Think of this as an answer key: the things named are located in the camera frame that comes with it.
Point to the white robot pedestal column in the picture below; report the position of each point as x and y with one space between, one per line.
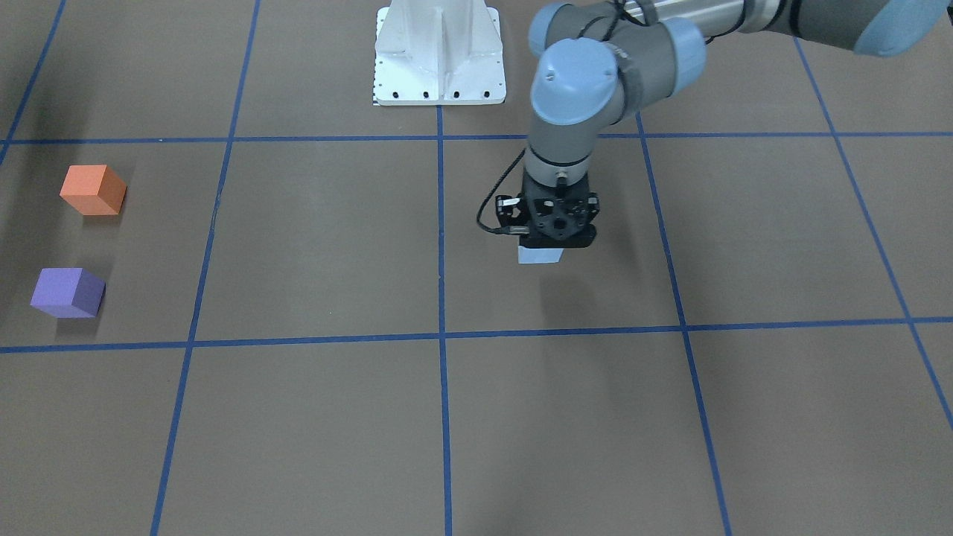
438 53

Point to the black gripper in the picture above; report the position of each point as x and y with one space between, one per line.
511 211

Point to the purple foam block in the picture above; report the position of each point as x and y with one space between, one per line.
68 293

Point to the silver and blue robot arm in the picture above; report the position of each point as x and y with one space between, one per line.
602 63

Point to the light blue foam block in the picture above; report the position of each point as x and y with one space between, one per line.
528 256

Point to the orange foam block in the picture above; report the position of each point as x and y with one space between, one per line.
94 190

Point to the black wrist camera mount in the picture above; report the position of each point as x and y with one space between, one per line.
511 215

